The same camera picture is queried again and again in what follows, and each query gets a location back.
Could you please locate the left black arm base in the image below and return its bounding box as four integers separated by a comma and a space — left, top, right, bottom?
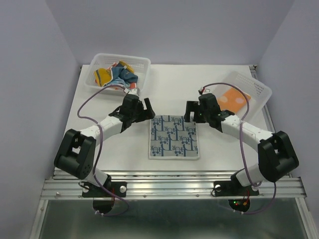
78, 181, 127, 216

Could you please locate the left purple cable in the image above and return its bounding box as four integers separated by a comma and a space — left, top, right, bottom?
77, 85, 131, 217

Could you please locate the red white towel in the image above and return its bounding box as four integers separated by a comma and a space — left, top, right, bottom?
124, 82, 137, 91

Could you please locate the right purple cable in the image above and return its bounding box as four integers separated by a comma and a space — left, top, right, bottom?
203, 82, 277, 215

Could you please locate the orange polka dot towel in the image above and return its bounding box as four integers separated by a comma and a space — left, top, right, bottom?
217, 88, 247, 114

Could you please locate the white basket with towels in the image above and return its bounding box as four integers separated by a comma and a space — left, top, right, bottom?
85, 53, 151, 95

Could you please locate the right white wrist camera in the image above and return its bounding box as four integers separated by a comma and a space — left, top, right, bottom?
198, 87, 211, 95

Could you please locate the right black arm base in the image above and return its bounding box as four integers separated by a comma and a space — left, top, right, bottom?
211, 181, 260, 213

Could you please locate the empty white basket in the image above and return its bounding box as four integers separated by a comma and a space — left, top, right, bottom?
210, 71, 272, 122

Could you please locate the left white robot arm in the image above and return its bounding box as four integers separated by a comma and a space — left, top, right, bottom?
54, 94, 155, 196

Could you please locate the aluminium frame rail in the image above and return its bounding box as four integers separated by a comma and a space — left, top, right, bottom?
30, 169, 318, 239

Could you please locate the yellow grey towel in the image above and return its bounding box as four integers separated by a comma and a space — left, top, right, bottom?
94, 68, 113, 87

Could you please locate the blue patterned towel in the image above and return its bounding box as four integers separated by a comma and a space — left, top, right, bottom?
149, 115, 199, 160

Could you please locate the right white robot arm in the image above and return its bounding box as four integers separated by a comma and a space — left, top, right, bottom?
184, 93, 300, 194

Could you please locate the purple cable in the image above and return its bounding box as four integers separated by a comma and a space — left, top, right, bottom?
203, 82, 277, 215
77, 85, 131, 217

